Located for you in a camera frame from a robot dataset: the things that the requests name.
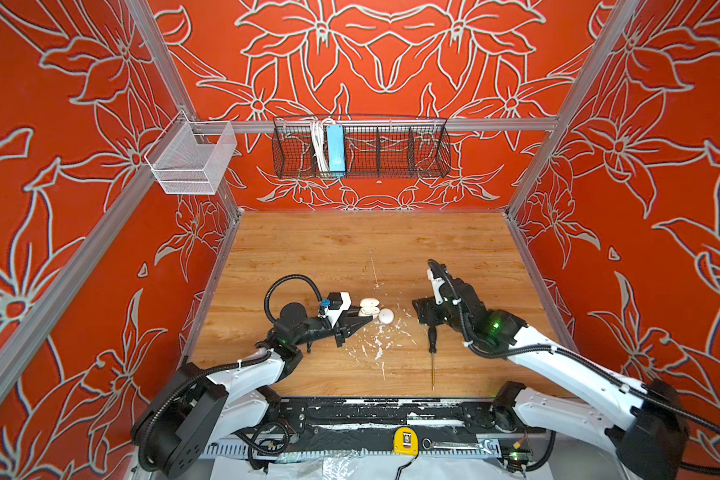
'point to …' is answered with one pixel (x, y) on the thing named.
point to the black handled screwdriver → (432, 346)
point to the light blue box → (336, 148)
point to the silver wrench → (427, 444)
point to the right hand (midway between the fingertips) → (419, 298)
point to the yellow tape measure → (405, 441)
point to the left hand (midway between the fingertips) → (368, 314)
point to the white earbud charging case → (369, 307)
